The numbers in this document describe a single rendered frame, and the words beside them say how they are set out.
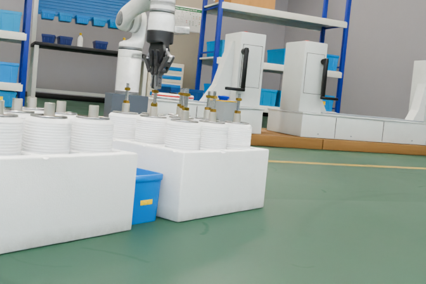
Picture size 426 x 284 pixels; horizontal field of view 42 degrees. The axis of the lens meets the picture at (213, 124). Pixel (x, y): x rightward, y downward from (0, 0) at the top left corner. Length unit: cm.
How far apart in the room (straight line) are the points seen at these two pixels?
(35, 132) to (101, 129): 15
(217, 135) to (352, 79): 780
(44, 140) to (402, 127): 385
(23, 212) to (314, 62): 341
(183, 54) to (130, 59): 601
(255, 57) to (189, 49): 417
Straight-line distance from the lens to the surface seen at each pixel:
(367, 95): 894
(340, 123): 438
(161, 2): 156
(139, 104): 213
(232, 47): 410
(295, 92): 430
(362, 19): 931
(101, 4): 773
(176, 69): 727
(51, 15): 742
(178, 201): 142
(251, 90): 405
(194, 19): 821
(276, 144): 401
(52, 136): 117
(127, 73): 214
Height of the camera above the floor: 33
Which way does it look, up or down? 3 degrees down
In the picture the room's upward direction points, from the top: 5 degrees clockwise
